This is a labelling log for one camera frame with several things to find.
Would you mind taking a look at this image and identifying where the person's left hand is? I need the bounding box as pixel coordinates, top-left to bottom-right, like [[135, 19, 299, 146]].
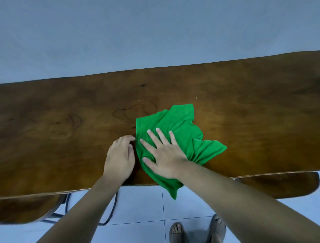
[[103, 135, 136, 184]]

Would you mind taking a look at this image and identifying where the person's right hand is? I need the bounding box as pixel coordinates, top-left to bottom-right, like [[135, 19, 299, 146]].
[[139, 128, 189, 180]]

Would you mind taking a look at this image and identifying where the green microfibre cloth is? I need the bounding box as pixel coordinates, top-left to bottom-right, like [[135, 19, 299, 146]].
[[135, 104, 228, 200]]

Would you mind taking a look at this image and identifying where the person's right forearm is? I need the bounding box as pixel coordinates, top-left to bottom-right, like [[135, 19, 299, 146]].
[[176, 161, 320, 243]]

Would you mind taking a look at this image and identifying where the person's left forearm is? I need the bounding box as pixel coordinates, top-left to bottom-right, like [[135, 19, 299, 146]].
[[37, 175, 125, 243]]

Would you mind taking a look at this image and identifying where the grey sandal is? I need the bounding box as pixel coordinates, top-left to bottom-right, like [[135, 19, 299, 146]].
[[206, 213, 227, 243], [169, 222, 187, 243]]

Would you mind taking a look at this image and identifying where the person's right foot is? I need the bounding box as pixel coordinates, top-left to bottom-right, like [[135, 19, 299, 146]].
[[214, 218, 226, 243]]

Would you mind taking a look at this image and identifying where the black cable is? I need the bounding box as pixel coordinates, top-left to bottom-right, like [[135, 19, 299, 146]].
[[98, 191, 119, 226]]

